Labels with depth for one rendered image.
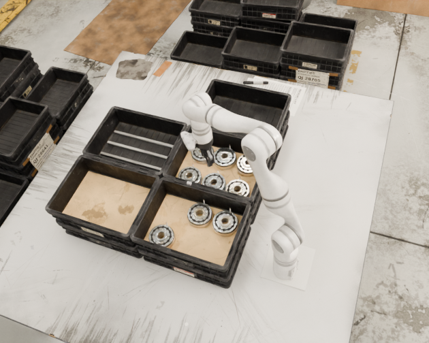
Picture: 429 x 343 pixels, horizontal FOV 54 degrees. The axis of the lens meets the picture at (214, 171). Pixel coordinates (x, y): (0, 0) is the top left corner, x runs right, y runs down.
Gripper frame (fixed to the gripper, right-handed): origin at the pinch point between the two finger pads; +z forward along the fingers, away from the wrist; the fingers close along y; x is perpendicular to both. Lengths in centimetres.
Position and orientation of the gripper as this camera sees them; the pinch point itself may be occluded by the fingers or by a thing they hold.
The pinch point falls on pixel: (206, 158)
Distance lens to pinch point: 171.3
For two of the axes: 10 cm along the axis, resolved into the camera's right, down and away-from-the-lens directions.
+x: -9.1, 3.9, -1.6
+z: 0.9, 5.5, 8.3
